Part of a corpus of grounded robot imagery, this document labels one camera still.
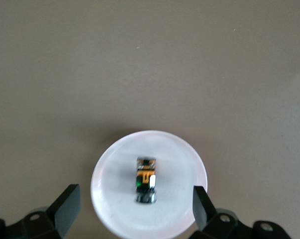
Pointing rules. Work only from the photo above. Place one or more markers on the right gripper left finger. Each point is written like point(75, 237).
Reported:
point(40, 226)

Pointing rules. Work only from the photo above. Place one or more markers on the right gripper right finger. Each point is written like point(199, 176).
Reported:
point(214, 229)

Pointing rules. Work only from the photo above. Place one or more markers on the pink round plate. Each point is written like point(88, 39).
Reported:
point(120, 199)

